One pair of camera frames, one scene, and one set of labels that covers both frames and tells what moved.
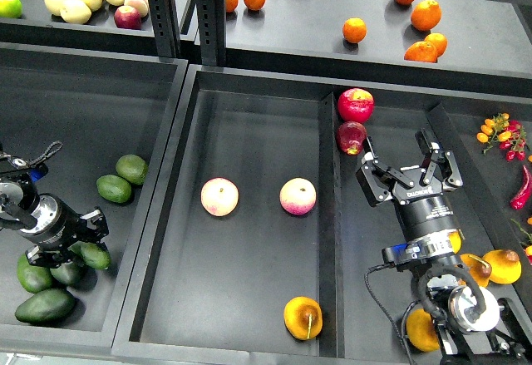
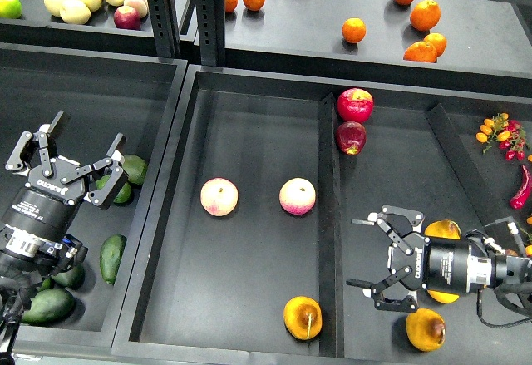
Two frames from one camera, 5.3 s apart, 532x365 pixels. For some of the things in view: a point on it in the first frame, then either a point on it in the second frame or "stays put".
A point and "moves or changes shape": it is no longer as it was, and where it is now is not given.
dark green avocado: (93, 255) moves or changes shape
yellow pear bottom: (421, 330) stays put
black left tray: (100, 104) stays put
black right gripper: (422, 208) -> (448, 266)
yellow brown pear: (302, 318) stays put
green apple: (11, 6) stays put
